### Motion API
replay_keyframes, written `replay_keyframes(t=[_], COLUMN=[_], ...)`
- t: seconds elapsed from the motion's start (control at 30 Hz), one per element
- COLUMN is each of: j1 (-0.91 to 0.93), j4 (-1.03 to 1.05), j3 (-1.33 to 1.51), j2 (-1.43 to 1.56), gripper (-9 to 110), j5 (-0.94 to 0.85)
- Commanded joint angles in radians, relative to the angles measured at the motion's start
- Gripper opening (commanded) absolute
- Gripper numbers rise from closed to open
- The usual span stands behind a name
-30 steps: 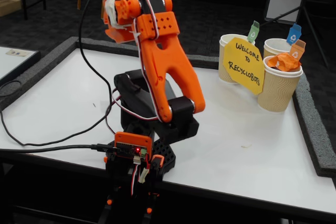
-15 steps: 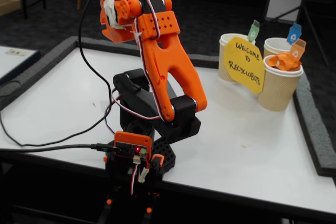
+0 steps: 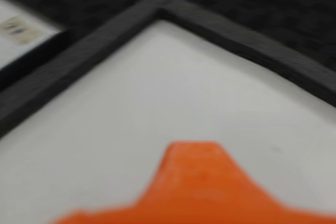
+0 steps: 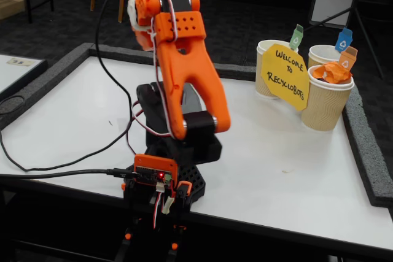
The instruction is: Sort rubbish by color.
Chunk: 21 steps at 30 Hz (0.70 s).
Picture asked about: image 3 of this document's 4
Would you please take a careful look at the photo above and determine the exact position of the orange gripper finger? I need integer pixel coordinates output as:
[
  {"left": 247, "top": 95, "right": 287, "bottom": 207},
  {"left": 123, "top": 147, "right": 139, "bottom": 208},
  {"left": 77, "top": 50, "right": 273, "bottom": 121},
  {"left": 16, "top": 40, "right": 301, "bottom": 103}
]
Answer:
[{"left": 51, "top": 141, "right": 336, "bottom": 224}]

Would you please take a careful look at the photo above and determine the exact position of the long grey foam border strip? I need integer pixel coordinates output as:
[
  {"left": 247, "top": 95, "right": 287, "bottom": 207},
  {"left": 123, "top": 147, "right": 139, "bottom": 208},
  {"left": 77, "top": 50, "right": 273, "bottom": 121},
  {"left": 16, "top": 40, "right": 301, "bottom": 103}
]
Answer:
[
  {"left": 156, "top": 0, "right": 336, "bottom": 109},
  {"left": 0, "top": 0, "right": 174, "bottom": 137}
]

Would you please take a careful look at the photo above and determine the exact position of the white side table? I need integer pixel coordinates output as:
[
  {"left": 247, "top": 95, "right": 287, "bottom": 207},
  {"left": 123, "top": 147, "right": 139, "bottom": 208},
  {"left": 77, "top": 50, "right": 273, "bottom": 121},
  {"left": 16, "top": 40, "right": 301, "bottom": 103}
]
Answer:
[{"left": 0, "top": 0, "right": 69, "bottom": 91}]

